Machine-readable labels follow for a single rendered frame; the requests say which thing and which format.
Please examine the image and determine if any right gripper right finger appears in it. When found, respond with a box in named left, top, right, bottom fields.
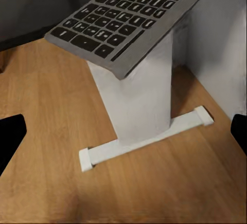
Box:
left=231, top=114, right=247, bottom=155

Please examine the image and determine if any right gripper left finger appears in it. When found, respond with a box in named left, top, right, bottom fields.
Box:
left=0, top=115, right=27, bottom=175

